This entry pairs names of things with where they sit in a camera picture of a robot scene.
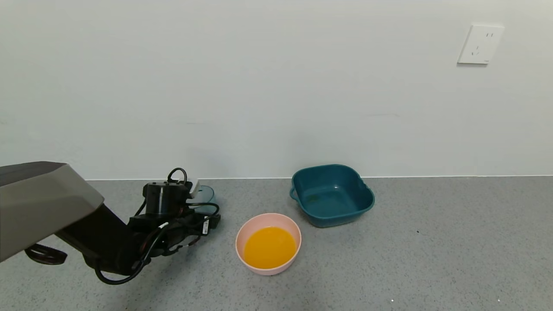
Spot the black camera cable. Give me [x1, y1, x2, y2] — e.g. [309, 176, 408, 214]
[167, 167, 188, 185]

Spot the white wall socket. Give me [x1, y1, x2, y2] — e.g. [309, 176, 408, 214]
[457, 24, 505, 65]

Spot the orange liquid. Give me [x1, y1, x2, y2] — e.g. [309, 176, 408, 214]
[243, 227, 297, 269]

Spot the pink bowl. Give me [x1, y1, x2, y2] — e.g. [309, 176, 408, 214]
[235, 213, 302, 276]

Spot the clear plastic measuring cup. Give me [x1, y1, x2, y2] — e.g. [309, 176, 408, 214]
[189, 185, 216, 216]

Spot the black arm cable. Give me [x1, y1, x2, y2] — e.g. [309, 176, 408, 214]
[94, 221, 170, 286]

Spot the black cable loop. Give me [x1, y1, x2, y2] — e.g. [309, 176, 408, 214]
[24, 244, 68, 265]

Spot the teal square plastic basin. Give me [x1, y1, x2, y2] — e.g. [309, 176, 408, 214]
[289, 164, 375, 228]

